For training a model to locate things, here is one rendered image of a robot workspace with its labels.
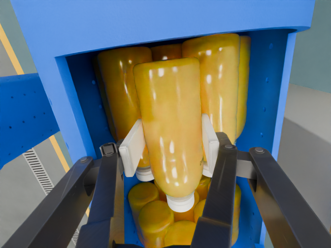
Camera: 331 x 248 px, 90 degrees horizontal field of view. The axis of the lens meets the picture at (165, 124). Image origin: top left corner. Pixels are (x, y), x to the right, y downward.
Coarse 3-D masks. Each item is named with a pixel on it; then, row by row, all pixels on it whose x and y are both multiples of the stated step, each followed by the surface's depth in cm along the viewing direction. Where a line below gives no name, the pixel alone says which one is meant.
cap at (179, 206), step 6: (168, 198) 23; (192, 198) 23; (168, 204) 23; (174, 204) 22; (180, 204) 22; (186, 204) 22; (192, 204) 23; (174, 210) 22; (180, 210) 22; (186, 210) 22
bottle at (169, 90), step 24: (144, 72) 15; (168, 72) 14; (192, 72) 15; (144, 96) 16; (168, 96) 15; (192, 96) 16; (144, 120) 17; (168, 120) 16; (192, 120) 16; (168, 144) 17; (192, 144) 17; (168, 168) 18; (192, 168) 18; (168, 192) 20; (192, 192) 21
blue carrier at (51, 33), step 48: (48, 0) 9; (96, 0) 8; (144, 0) 8; (192, 0) 8; (240, 0) 8; (288, 0) 9; (48, 48) 10; (96, 48) 9; (288, 48) 18; (48, 96) 14; (96, 96) 28; (96, 144) 28; (240, 144) 32; (240, 240) 40
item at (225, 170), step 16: (224, 144) 12; (224, 160) 11; (224, 176) 9; (208, 192) 8; (224, 192) 8; (208, 208) 7; (224, 208) 7; (208, 224) 6; (224, 224) 6; (192, 240) 6; (208, 240) 6; (224, 240) 6
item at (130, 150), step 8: (136, 128) 17; (128, 136) 15; (136, 136) 16; (144, 136) 19; (128, 144) 14; (136, 144) 16; (144, 144) 19; (120, 152) 13; (128, 152) 14; (136, 152) 16; (128, 160) 14; (136, 160) 16; (128, 168) 14; (128, 176) 14
